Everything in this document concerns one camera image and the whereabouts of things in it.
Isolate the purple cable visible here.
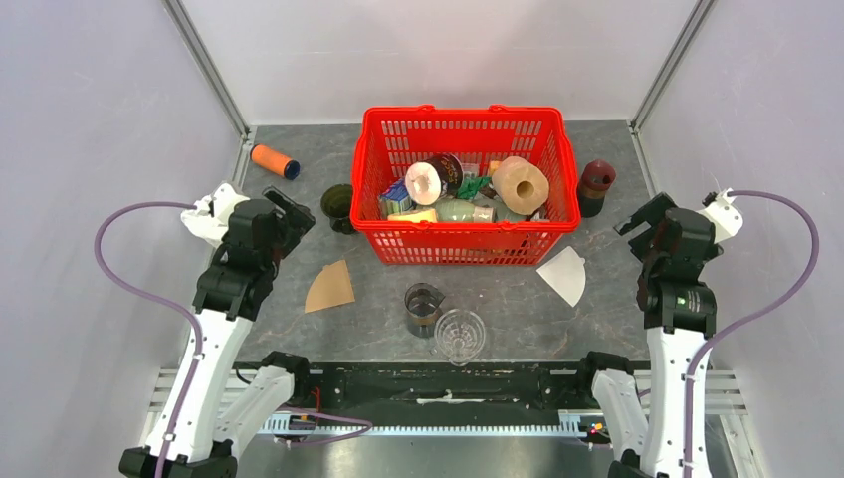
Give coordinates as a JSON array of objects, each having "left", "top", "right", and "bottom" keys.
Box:
[
  {"left": 93, "top": 200, "right": 206, "bottom": 478},
  {"left": 681, "top": 189, "right": 821, "bottom": 478}
]

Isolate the orange cylinder with blue cap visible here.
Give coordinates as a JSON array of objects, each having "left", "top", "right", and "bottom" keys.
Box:
[{"left": 250, "top": 144, "right": 301, "bottom": 180}]

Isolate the clear glass dripper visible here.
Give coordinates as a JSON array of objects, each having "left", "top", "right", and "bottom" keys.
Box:
[{"left": 434, "top": 309, "right": 487, "bottom": 366}]

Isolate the green lotion bottle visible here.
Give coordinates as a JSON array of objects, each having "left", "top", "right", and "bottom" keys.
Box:
[{"left": 433, "top": 198, "right": 496, "bottom": 223}]

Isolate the white cable duct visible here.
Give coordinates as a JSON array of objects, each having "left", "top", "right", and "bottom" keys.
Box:
[{"left": 258, "top": 413, "right": 589, "bottom": 439}]

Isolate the yellow sponge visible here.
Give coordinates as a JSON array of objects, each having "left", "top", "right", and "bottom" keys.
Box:
[{"left": 387, "top": 208, "right": 438, "bottom": 224}]

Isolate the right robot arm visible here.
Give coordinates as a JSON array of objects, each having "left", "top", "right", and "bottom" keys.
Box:
[{"left": 574, "top": 191, "right": 743, "bottom": 477}]

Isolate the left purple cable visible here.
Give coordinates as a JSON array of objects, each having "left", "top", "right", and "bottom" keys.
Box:
[{"left": 93, "top": 200, "right": 206, "bottom": 478}]

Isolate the brown paper coffee filter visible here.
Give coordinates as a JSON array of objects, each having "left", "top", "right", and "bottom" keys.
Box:
[{"left": 304, "top": 259, "right": 355, "bottom": 314}]

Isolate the dark green glass dripper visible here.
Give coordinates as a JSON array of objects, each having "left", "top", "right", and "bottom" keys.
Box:
[{"left": 320, "top": 184, "right": 356, "bottom": 235}]

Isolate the red plastic shopping basket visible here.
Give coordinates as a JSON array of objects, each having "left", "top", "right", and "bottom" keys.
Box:
[{"left": 350, "top": 105, "right": 581, "bottom": 266}]

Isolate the blue packaged sponge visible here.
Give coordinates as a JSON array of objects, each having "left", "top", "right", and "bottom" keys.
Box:
[{"left": 378, "top": 178, "right": 415, "bottom": 219}]

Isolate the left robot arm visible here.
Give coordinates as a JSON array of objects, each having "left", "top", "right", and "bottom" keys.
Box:
[{"left": 118, "top": 183, "right": 316, "bottom": 477}]

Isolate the brown toilet paper roll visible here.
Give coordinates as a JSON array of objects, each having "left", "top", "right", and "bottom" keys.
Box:
[{"left": 492, "top": 156, "right": 550, "bottom": 215}]

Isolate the white paper coffee filter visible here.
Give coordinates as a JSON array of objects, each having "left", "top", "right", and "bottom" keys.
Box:
[{"left": 536, "top": 246, "right": 586, "bottom": 307}]

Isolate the black mounting rail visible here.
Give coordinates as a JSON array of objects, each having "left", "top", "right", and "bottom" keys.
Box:
[{"left": 285, "top": 359, "right": 598, "bottom": 427}]

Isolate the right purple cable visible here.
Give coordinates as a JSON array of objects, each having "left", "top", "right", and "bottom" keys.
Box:
[{"left": 681, "top": 189, "right": 821, "bottom": 478}]

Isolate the green crumpled wrapper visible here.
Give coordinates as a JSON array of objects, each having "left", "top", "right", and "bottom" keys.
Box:
[{"left": 455, "top": 176, "right": 492, "bottom": 200}]

